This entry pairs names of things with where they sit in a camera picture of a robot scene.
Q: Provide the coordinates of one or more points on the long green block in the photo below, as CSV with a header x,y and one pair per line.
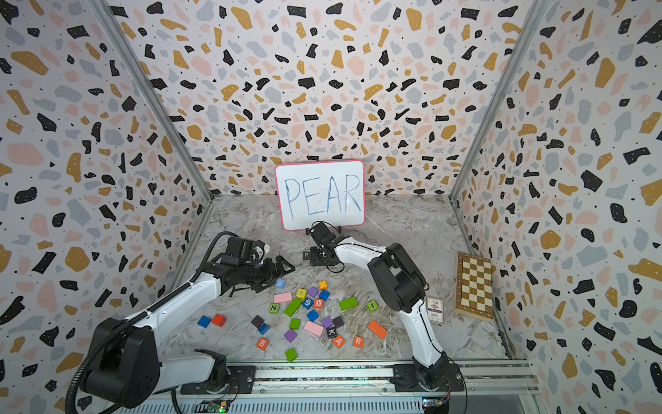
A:
x,y
348,304
293,307

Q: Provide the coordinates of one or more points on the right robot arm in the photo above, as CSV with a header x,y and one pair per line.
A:
x,y
402,287

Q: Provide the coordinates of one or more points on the long green block left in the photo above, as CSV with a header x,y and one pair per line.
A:
x,y
293,307

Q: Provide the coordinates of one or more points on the dark block left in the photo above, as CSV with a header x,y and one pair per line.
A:
x,y
257,322

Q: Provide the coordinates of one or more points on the long orange block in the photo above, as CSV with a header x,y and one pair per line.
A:
x,y
377,329

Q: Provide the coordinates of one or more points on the blue block far left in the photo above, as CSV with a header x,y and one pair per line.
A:
x,y
204,321

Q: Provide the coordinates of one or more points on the green I block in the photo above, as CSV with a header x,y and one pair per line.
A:
x,y
372,306

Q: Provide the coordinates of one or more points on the card box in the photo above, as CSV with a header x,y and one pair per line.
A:
x,y
435,310

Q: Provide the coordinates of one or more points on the orange B block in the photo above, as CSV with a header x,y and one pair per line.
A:
x,y
262,344

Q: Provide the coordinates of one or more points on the wooden chessboard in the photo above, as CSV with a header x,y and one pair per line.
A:
x,y
473,290

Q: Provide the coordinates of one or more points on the blue 9 block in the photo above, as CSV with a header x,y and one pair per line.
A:
x,y
308,303

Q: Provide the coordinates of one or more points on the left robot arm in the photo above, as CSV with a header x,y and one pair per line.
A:
x,y
123,364

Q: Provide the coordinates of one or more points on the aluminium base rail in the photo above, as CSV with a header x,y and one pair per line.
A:
x,y
367,386

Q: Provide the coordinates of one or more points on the red block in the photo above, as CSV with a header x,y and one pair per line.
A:
x,y
219,320

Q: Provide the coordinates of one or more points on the small green block middle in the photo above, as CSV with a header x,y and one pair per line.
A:
x,y
295,324

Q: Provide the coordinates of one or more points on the purple block lower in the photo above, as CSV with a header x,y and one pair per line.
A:
x,y
290,335

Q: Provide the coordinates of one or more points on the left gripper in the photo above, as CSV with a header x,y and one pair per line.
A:
x,y
271,274

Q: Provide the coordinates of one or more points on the orange A block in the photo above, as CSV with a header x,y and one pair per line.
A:
x,y
339,341

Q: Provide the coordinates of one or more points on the plain dark block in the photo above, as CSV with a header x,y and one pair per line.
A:
x,y
338,322

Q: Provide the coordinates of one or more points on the blue block middle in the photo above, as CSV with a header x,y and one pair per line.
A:
x,y
313,316

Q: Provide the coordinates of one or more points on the whiteboard with PEAR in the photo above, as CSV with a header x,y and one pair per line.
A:
x,y
332,191

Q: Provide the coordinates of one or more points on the orange R block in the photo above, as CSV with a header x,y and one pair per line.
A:
x,y
359,342

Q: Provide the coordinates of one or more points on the long pink block upper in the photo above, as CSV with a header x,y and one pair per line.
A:
x,y
282,298

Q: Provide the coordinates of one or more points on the small blue block left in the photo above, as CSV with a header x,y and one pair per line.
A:
x,y
264,328

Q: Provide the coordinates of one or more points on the long pink block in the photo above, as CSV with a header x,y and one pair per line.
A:
x,y
314,329
282,298

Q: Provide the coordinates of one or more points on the yellow-green X block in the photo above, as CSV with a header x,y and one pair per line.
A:
x,y
301,294

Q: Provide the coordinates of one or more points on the long green block right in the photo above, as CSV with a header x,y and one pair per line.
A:
x,y
348,304

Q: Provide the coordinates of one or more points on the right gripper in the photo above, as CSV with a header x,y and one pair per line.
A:
x,y
313,261

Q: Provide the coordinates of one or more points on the long pink block lower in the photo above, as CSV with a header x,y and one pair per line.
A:
x,y
314,329

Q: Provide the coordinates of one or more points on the green block near rail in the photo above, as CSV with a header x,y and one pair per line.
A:
x,y
291,355

